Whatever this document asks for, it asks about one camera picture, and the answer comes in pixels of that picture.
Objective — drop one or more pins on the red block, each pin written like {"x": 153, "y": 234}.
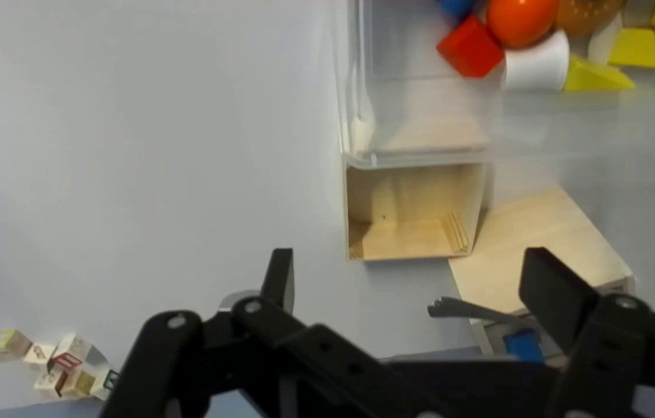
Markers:
{"x": 469, "y": 47}

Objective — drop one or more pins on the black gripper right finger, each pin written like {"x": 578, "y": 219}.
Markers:
{"x": 630, "y": 357}

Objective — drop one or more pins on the orange ball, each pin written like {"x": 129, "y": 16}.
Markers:
{"x": 520, "y": 19}

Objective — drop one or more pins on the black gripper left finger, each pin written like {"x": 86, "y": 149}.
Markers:
{"x": 211, "y": 364}

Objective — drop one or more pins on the small wooden crate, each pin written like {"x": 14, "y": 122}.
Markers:
{"x": 411, "y": 234}

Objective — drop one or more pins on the wooden shape sorter box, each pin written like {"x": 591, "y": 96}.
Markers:
{"x": 529, "y": 240}

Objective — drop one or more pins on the clear plastic bin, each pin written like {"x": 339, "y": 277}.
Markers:
{"x": 421, "y": 107}

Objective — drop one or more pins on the brown ball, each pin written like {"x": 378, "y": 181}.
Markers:
{"x": 591, "y": 16}

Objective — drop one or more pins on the small blue block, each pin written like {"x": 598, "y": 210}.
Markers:
{"x": 459, "y": 6}

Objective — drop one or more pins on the blue shape block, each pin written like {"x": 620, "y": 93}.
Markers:
{"x": 523, "y": 348}

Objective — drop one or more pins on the yellow wedge block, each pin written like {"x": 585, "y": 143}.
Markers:
{"x": 596, "y": 77}

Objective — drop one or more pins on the yellow rectangular block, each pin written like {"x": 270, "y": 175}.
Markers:
{"x": 644, "y": 47}

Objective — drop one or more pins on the wooden letter cube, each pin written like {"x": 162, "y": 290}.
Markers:
{"x": 83, "y": 383}
{"x": 106, "y": 385}
{"x": 7, "y": 344}
{"x": 50, "y": 383}
{"x": 41, "y": 355}
{"x": 70, "y": 352}

